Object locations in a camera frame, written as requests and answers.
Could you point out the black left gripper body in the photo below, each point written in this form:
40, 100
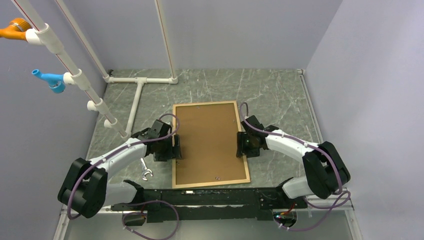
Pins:
165, 150

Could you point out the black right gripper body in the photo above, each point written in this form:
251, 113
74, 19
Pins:
251, 149

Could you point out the brown fibreboard backing board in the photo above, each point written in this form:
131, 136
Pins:
208, 142

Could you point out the light wooden picture frame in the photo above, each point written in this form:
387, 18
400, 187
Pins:
174, 149

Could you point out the white PVC pipe stand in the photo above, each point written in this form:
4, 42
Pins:
37, 32

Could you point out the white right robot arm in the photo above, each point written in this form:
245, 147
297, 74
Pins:
325, 171

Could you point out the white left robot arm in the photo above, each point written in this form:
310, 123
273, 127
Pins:
86, 187

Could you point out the silver open-end wrench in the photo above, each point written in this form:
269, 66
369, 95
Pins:
145, 170

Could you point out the blue pipe fitting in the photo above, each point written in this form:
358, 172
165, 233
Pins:
55, 81

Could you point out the orange pipe fitting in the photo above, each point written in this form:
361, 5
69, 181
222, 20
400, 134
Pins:
16, 30

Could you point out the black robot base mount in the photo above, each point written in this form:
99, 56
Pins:
212, 204

